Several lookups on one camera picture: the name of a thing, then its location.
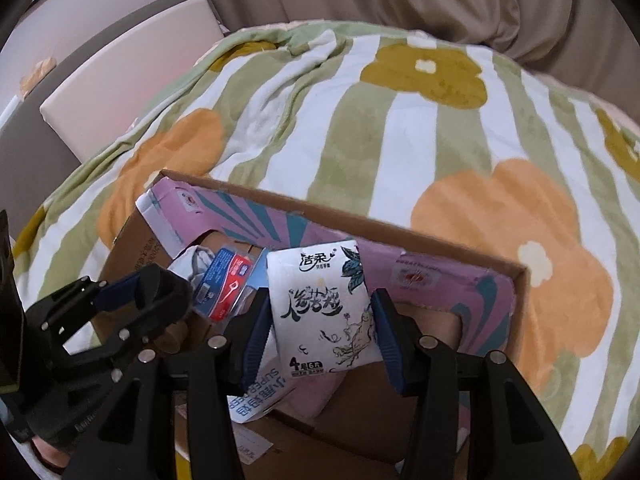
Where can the white printed tissue pack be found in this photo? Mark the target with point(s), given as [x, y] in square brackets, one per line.
[320, 310]

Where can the red blue plastic packet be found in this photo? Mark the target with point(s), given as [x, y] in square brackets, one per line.
[225, 275]

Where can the beige curtain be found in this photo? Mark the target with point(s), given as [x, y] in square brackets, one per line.
[550, 10]

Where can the green striped floral blanket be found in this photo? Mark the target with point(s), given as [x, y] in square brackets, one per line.
[450, 135]

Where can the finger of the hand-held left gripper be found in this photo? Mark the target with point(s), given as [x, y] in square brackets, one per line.
[117, 292]
[100, 360]

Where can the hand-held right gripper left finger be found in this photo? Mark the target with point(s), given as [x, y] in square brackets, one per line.
[255, 340]

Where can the white padded headboard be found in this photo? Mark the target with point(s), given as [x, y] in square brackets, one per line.
[125, 75]

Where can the brown cardboard box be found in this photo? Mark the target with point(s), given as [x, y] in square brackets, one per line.
[310, 452]

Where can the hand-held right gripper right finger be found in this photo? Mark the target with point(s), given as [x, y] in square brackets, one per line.
[387, 345]

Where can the white printed cloth bundle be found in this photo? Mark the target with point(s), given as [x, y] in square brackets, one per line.
[192, 265]

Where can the blue white carton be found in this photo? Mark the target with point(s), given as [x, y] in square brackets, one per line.
[260, 395]

